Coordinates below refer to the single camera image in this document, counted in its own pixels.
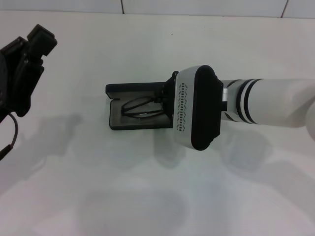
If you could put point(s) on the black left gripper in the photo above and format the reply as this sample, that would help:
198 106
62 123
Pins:
17 86

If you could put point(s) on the black glasses case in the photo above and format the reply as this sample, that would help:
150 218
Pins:
130 88

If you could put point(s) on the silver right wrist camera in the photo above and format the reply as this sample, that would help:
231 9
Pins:
206 105

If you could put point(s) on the black glasses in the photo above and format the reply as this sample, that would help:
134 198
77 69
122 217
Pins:
123 109

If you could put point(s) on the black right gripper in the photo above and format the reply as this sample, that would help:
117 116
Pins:
169 103

